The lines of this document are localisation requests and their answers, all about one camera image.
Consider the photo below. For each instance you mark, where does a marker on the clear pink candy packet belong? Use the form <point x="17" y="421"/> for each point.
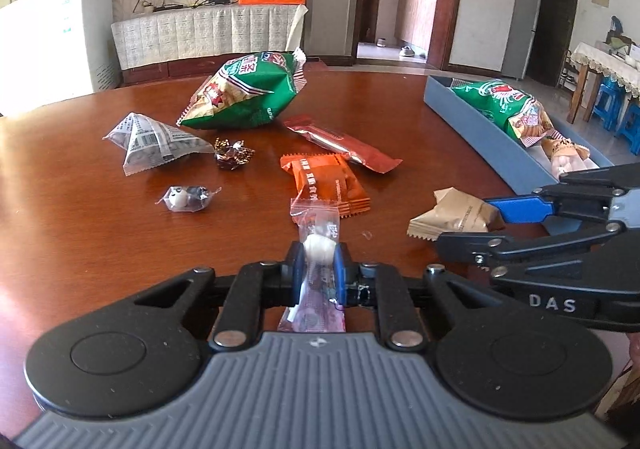
<point x="317" y="309"/>

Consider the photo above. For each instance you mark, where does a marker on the newspaper print pyramid packet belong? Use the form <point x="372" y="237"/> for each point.
<point x="150" y="144"/>

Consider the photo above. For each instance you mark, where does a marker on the tan bread packet in tray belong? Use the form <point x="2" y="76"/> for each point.
<point x="566" y="156"/>

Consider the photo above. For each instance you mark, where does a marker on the blue grey tray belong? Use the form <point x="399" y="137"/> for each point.
<point x="521" y="169"/>

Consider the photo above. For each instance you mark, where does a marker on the dark foil wrapped candy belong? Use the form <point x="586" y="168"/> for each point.
<point x="231" y="155"/>

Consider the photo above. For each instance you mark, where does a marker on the silver refrigerator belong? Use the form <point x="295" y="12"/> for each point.
<point x="521" y="38"/>

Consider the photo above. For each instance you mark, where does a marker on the red brown snack bar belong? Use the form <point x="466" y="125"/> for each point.
<point x="350" y="147"/>

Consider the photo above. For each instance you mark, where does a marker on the orange snack packet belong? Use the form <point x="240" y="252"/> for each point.
<point x="326" y="178"/>

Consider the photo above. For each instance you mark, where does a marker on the green chip bag in tray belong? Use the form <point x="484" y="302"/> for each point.
<point x="520" y="115"/>

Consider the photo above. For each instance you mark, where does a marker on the tan paper snack packet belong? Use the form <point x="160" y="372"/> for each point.
<point x="455" y="211"/>

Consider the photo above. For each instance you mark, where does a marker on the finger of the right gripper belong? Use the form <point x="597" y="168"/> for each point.
<point x="584" y="203"/>
<point x="465" y="252"/>

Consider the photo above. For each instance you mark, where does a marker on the blue plastic stool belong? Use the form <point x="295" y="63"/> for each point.
<point x="609" y="102"/>
<point x="630" y="127"/>

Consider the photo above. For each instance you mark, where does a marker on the large green chip bag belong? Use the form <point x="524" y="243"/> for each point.
<point x="247" y="92"/>

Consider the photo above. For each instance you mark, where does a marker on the dining table with lace cloth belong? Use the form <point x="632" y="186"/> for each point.
<point x="589" y="59"/>

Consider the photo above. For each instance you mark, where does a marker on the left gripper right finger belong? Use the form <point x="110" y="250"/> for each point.
<point x="382" y="288"/>

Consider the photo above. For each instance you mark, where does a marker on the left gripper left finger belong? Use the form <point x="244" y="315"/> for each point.
<point x="255" y="288"/>

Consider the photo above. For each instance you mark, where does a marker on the cloth covered TV cabinet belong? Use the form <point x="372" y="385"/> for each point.
<point x="194" y="42"/>

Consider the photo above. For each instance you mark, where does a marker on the white chest freezer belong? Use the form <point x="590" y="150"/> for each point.
<point x="55" y="50"/>

